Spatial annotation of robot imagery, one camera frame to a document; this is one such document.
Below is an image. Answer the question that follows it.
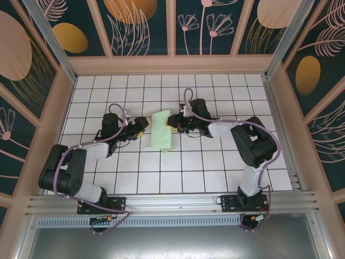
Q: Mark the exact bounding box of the aluminium side rail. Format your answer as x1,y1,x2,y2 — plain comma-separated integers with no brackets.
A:
263,77,307,192

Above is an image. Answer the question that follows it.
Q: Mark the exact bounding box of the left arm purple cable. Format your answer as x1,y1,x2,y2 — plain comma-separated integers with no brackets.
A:
52,103,133,234

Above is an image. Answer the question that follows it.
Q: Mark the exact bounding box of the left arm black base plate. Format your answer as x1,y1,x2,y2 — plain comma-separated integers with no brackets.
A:
77,196,127,215

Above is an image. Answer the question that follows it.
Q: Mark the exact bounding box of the aluminium frame post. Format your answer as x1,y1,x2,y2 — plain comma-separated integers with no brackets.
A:
264,0,315,79
21,0,78,83

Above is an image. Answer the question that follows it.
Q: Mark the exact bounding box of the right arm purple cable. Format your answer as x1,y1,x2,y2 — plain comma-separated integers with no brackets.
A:
183,87,281,233

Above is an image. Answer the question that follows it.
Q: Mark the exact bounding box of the grey metal sheet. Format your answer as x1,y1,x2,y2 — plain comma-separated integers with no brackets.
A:
26,226,321,259

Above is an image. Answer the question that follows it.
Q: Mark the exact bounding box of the small circuit board with connector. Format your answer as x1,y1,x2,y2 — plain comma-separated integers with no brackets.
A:
90,215,116,224
249,214,271,224

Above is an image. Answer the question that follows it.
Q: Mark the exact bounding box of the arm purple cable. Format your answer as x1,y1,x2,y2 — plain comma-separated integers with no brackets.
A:
183,87,281,233
52,103,133,234

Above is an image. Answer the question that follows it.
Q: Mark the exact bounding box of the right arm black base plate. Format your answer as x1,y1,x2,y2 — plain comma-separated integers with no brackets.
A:
220,194,269,213

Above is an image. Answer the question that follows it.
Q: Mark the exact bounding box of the long aluminium mounting rail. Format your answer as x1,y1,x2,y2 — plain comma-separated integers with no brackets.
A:
25,190,320,219

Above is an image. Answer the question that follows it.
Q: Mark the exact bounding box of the light green cloth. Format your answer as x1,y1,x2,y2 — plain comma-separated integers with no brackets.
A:
150,109,175,154

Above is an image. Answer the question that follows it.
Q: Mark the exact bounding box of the grey slotted cable duct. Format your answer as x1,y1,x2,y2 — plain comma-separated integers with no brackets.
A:
37,217,308,228

